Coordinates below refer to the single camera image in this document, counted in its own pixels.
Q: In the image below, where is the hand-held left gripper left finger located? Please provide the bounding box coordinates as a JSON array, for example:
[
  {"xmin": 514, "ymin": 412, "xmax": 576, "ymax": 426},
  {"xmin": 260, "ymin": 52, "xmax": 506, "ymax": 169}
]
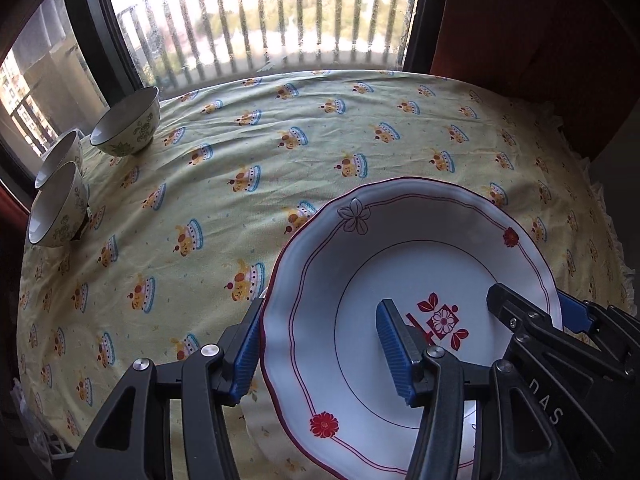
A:
[{"xmin": 72, "ymin": 297, "xmax": 265, "ymax": 480}]

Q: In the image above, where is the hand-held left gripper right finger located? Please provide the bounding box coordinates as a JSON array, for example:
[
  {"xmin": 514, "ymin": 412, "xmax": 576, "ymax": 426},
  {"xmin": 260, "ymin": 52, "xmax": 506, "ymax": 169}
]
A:
[{"xmin": 375, "ymin": 299, "xmax": 567, "ymax": 480}]

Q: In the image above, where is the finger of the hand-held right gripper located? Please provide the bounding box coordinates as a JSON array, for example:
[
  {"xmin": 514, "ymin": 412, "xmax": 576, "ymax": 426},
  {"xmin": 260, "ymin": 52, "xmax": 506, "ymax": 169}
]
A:
[
  {"xmin": 557, "ymin": 292, "xmax": 640, "ymax": 356},
  {"xmin": 487, "ymin": 284, "xmax": 601, "ymax": 362}
]

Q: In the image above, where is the red floral white plate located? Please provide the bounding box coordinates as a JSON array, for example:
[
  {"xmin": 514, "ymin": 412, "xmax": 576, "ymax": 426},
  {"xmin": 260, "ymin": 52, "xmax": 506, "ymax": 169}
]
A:
[{"xmin": 260, "ymin": 177, "xmax": 563, "ymax": 473}]

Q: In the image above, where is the white floral bowl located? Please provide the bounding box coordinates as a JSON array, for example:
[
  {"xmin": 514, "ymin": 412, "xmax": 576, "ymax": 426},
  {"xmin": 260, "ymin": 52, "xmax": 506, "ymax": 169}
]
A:
[
  {"xmin": 34, "ymin": 130, "xmax": 85, "ymax": 191},
  {"xmin": 27, "ymin": 161, "xmax": 90, "ymax": 248},
  {"xmin": 90, "ymin": 86, "xmax": 161, "ymax": 157}
]

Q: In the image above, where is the yellow printed tablecloth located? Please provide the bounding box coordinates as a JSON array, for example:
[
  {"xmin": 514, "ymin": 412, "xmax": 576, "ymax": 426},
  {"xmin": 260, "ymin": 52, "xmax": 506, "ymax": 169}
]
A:
[{"xmin": 17, "ymin": 70, "xmax": 626, "ymax": 480}]

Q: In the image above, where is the red curtain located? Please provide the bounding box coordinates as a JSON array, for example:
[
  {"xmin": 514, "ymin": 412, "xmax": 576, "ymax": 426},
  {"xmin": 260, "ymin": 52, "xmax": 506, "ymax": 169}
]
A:
[
  {"xmin": 0, "ymin": 180, "xmax": 31, "ymax": 241},
  {"xmin": 430, "ymin": 0, "xmax": 640, "ymax": 161}
]

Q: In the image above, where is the dark balcony railing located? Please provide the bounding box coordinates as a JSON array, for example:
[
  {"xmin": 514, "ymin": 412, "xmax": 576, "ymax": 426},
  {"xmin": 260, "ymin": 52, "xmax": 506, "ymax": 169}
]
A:
[{"xmin": 10, "ymin": 95, "xmax": 56, "ymax": 156}]

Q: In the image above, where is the white wire rack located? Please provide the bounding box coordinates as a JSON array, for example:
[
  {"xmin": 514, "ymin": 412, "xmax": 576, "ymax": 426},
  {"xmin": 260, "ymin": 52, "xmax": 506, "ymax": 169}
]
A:
[{"xmin": 10, "ymin": 380, "xmax": 76, "ymax": 461}]

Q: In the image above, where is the dark window frame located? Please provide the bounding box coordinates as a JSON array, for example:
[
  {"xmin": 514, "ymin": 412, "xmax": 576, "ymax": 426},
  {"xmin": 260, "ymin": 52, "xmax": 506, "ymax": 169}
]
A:
[{"xmin": 0, "ymin": 0, "xmax": 451, "ymax": 196}]

